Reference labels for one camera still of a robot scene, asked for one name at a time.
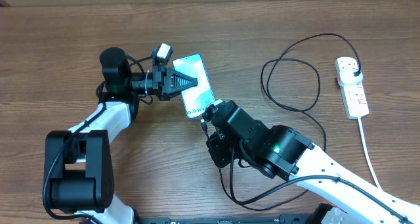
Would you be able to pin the smartphone with teal screen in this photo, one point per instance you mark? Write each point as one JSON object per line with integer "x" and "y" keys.
{"x": 197, "y": 98}

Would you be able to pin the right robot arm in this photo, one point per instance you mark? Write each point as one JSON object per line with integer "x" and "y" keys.
{"x": 284, "y": 152}

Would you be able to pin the white charger plug adapter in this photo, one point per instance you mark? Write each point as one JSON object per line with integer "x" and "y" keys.
{"x": 348, "y": 77}

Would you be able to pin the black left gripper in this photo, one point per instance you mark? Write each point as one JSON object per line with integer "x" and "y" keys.
{"x": 164, "y": 82}

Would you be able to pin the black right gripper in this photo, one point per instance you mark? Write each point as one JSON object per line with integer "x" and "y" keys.
{"x": 220, "y": 148}

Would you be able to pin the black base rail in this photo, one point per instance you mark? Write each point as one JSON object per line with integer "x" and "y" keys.
{"x": 296, "y": 218}

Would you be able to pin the white power strip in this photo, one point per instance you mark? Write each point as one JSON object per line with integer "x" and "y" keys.
{"x": 354, "y": 97}

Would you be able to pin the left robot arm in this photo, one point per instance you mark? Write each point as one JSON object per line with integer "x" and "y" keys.
{"x": 78, "y": 174}

